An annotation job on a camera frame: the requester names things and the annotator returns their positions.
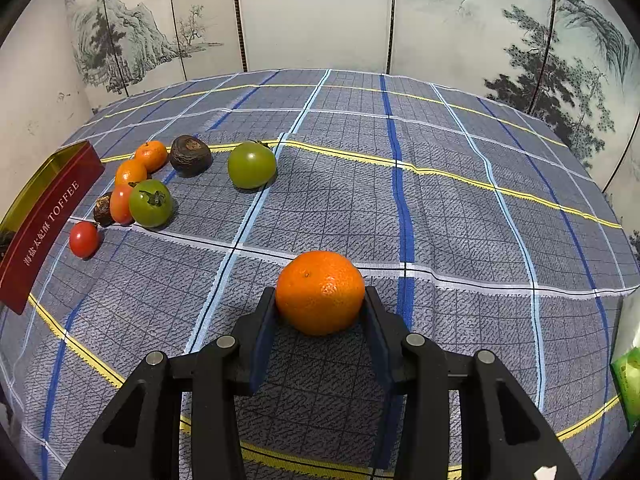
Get green tomato with stem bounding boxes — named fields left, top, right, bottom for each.
left=129, top=179, right=174, bottom=229

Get orange-red tomato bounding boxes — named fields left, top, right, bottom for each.
left=110, top=184, right=134, bottom=224

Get small red tomato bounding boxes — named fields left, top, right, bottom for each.
left=70, top=221, right=100, bottom=259

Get large orange mandarin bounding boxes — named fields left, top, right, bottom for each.
left=274, top=250, right=366, bottom=336

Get green package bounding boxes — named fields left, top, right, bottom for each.
left=611, top=348, right=640, bottom=431

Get large dark brown fruit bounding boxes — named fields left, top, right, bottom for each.
left=169, top=134, right=213, bottom=177

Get small dark brown fruit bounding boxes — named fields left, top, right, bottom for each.
left=92, top=192, right=115, bottom=228

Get small orange mandarin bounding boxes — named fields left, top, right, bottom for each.
left=134, top=140, right=168, bottom=174

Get glossy orange kumquat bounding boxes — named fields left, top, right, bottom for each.
left=115, top=159, right=148, bottom=186

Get painted landscape folding screen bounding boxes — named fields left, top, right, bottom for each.
left=1, top=0, right=639, bottom=233

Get large green tomato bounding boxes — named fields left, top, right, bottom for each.
left=228, top=141, right=277, bottom=190

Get blue plaid tablecloth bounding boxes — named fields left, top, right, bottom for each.
left=1, top=70, right=639, bottom=479

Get red gold toffee tin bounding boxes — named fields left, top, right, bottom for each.
left=1, top=141, right=104, bottom=315

